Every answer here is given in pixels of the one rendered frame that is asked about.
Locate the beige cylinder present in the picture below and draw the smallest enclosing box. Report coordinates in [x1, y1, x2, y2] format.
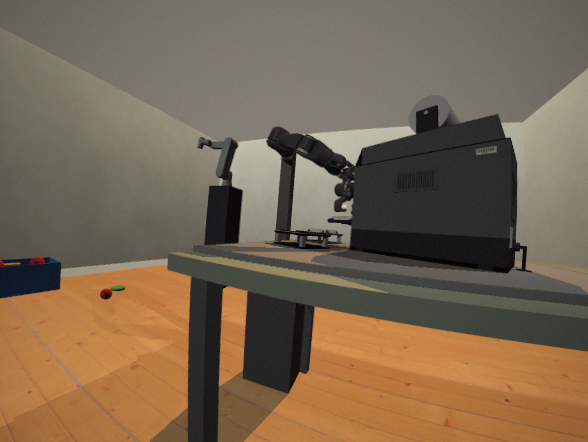
[408, 95, 461, 133]

